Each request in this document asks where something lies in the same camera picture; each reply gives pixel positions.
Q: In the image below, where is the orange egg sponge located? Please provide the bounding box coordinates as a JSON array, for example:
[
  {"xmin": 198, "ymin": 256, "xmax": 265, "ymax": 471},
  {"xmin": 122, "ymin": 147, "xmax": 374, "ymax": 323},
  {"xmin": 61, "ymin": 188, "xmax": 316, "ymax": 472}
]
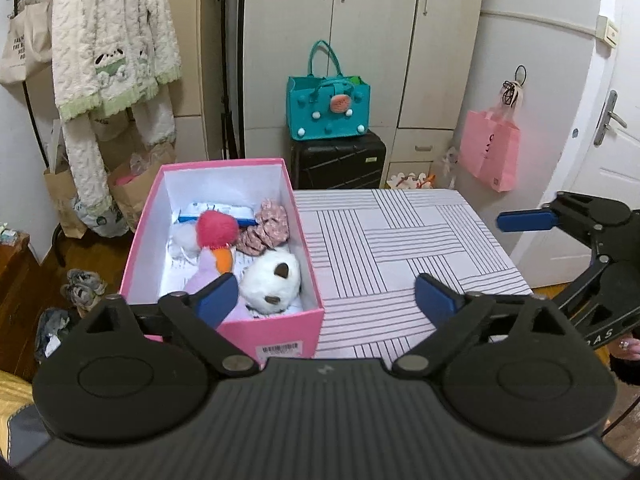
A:
[{"xmin": 212, "ymin": 247, "xmax": 233, "ymax": 274}]

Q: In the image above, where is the white mesh bath pouf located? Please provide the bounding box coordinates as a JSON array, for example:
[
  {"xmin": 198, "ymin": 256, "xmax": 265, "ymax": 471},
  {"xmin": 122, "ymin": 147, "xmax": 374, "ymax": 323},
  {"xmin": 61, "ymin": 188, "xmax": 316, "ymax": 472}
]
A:
[{"xmin": 167, "ymin": 222, "xmax": 201, "ymax": 260}]

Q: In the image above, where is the white panda plush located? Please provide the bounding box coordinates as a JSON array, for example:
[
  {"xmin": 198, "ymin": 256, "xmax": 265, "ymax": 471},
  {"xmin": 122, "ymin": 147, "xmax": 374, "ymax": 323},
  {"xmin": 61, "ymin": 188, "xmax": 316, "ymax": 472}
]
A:
[{"xmin": 240, "ymin": 249, "xmax": 302, "ymax": 315}]

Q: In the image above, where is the purple plush with pink hat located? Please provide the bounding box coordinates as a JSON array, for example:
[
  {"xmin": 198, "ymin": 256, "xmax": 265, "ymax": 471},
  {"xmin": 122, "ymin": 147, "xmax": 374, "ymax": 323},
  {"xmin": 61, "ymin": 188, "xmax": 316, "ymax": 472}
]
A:
[{"xmin": 184, "ymin": 210, "xmax": 240, "ymax": 328}]

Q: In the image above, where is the blue wet wipes pack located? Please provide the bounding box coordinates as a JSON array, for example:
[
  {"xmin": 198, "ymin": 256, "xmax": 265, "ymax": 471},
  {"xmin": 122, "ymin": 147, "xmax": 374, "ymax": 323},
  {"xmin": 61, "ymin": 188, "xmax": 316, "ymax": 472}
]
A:
[{"xmin": 177, "ymin": 201, "xmax": 260, "ymax": 229}]

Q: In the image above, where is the pink floral scrunchie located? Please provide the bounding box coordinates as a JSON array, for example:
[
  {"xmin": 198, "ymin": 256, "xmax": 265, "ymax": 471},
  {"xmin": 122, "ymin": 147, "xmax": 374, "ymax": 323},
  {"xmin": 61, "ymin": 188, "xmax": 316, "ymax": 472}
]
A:
[{"xmin": 235, "ymin": 200, "xmax": 290, "ymax": 257}]

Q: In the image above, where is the person right hand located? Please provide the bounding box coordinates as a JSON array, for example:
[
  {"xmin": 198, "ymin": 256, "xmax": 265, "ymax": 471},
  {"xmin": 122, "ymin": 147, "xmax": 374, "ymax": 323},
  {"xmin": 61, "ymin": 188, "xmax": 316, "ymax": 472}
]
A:
[{"xmin": 608, "ymin": 335, "xmax": 640, "ymax": 361}]

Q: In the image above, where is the pink cardboard box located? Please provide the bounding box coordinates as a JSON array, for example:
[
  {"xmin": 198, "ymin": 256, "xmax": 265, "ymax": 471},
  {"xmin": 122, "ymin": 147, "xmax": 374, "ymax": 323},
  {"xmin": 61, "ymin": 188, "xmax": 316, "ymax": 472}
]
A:
[{"xmin": 120, "ymin": 158, "xmax": 324, "ymax": 363}]

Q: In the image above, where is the white door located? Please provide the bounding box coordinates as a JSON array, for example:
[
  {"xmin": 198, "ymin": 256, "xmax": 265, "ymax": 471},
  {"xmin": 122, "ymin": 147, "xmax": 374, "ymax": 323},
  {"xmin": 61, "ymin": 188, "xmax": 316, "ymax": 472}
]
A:
[{"xmin": 512, "ymin": 0, "xmax": 639, "ymax": 288}]

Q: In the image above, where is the striped tablecloth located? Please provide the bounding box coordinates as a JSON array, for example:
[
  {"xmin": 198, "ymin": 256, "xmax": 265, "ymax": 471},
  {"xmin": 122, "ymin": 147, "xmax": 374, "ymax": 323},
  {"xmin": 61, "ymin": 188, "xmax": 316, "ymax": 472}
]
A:
[{"xmin": 295, "ymin": 190, "xmax": 530, "ymax": 363}]

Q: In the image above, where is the pink paper bag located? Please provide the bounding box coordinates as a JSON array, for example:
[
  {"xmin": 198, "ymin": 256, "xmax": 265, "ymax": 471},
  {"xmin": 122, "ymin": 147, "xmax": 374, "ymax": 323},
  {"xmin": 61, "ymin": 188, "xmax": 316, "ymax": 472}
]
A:
[{"xmin": 458, "ymin": 105, "xmax": 521, "ymax": 193}]

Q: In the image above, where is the colourful gift bag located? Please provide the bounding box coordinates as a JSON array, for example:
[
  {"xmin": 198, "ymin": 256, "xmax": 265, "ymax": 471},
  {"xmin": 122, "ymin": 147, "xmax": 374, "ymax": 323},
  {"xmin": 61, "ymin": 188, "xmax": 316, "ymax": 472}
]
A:
[{"xmin": 386, "ymin": 172, "xmax": 435, "ymax": 190}]

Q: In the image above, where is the brown paper bag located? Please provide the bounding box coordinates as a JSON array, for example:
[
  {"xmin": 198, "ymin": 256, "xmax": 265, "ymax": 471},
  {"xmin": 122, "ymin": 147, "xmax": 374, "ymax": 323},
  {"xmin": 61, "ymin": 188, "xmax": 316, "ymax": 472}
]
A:
[{"xmin": 107, "ymin": 142, "xmax": 176, "ymax": 231}]

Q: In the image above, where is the black suitcase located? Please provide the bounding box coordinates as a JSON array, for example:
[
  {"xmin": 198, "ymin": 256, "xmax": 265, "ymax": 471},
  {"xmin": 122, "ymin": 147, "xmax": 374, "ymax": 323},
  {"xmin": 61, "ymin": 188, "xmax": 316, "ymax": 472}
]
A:
[{"xmin": 290, "ymin": 130, "xmax": 386, "ymax": 191}]

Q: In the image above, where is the teal felt tote bag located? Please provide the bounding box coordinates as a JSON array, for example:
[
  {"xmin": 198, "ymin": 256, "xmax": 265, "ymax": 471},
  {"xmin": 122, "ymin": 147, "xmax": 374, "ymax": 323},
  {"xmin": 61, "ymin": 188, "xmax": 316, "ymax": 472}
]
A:
[{"xmin": 286, "ymin": 40, "xmax": 371, "ymax": 142}]

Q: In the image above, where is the beige wardrobe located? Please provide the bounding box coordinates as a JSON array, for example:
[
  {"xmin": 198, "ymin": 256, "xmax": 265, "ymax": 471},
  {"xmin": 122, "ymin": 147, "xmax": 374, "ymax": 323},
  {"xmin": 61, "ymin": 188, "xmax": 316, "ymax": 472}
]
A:
[{"xmin": 169, "ymin": 0, "xmax": 482, "ymax": 177}]

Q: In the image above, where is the beige canvas tote bag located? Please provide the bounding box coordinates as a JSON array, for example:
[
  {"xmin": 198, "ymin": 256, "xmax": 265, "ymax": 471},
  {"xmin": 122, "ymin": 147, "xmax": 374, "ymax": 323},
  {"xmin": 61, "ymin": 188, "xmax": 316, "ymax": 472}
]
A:
[{"xmin": 1, "ymin": 0, "xmax": 52, "ymax": 86}]

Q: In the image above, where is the black clothes rack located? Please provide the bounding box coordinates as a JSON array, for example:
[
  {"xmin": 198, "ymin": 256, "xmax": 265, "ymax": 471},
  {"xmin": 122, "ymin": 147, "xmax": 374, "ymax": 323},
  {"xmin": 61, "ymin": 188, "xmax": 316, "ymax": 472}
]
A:
[{"xmin": 13, "ymin": 0, "xmax": 51, "ymax": 168}]

